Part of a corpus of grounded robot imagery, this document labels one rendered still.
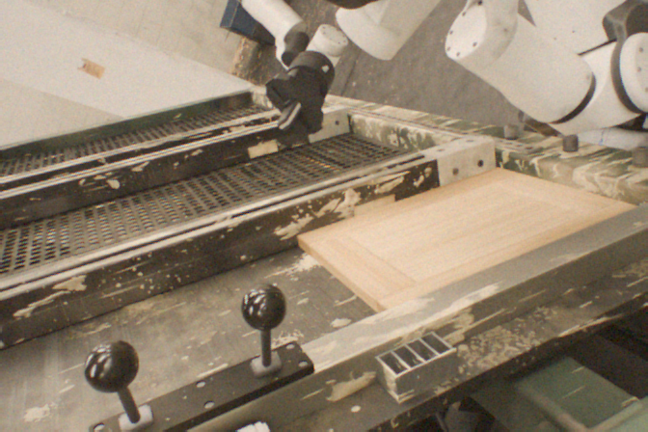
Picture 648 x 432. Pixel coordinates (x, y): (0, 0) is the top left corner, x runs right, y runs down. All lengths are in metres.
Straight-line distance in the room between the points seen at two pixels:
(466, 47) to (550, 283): 0.29
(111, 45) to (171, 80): 0.50
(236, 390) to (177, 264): 0.35
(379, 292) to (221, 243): 0.28
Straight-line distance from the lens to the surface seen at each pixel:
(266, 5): 1.21
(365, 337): 0.59
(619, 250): 0.76
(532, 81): 0.57
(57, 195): 1.43
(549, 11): 0.66
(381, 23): 0.49
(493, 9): 0.52
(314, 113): 1.00
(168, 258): 0.85
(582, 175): 0.95
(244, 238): 0.87
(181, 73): 4.76
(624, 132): 1.14
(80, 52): 4.69
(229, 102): 2.39
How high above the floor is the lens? 1.63
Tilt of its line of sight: 28 degrees down
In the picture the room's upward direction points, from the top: 73 degrees counter-clockwise
